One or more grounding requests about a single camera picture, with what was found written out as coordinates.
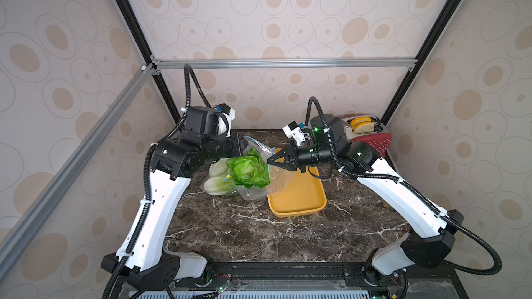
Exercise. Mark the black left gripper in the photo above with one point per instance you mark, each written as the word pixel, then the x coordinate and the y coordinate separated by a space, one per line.
pixel 239 146

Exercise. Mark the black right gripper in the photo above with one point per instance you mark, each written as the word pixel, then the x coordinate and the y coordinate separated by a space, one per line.
pixel 292 157

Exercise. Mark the clear plastic bag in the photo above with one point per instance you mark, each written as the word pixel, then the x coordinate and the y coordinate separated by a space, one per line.
pixel 265 152

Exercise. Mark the chinese cabbage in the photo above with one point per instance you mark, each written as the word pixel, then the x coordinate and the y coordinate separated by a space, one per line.
pixel 250 170
pixel 218 178

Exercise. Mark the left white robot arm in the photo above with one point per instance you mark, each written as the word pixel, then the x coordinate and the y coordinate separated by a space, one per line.
pixel 170 166

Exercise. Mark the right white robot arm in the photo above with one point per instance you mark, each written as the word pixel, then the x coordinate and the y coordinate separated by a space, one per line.
pixel 430 239

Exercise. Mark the yellow plastic tray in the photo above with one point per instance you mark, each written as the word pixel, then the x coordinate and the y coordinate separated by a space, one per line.
pixel 295 193

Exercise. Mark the pale bread slice in toaster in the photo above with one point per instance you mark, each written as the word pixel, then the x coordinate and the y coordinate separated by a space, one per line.
pixel 363 128

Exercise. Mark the yellow bread slice in toaster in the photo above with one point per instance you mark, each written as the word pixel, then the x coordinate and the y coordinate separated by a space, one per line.
pixel 360 120

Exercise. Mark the red and silver toaster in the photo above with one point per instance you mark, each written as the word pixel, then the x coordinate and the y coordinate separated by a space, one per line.
pixel 380 139

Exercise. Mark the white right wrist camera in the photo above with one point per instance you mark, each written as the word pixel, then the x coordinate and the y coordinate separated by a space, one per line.
pixel 297 132

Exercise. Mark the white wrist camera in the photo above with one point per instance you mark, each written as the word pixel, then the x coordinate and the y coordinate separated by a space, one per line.
pixel 225 115
pixel 297 132

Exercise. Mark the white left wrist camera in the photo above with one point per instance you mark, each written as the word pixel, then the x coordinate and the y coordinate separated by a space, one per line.
pixel 225 115

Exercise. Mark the aluminium rail back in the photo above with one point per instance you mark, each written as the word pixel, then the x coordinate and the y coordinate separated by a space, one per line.
pixel 297 63

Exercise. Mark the aluminium rail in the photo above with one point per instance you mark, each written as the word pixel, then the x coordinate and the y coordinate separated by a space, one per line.
pixel 30 224
pixel 297 63

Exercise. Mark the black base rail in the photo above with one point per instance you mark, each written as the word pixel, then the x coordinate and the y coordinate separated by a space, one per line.
pixel 303 280

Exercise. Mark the black corner frame post left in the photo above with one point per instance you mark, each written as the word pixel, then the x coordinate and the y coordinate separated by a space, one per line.
pixel 142 44

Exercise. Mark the black corner frame post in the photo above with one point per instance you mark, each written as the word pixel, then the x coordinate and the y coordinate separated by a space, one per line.
pixel 449 9
pixel 142 44

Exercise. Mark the aluminium rail left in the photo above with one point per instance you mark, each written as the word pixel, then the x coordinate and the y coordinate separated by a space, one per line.
pixel 30 224

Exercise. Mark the black corner frame post right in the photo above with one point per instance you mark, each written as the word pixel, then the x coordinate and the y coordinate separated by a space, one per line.
pixel 449 9

